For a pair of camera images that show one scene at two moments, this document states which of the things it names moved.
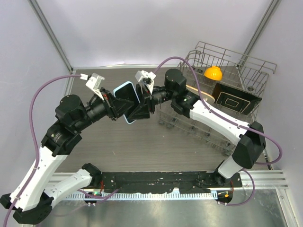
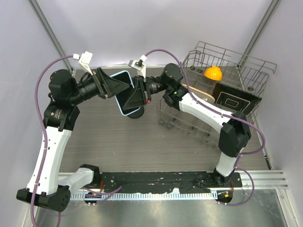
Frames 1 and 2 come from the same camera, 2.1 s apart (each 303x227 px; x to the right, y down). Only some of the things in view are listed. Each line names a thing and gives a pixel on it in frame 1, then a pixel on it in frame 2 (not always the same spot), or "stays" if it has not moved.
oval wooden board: x=209 y=98 stays
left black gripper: x=114 y=106 to x=106 y=86
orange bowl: x=214 y=72 stays
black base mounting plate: x=164 y=182 stays
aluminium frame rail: x=262 y=179 stays
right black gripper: x=143 y=111 to x=141 y=97
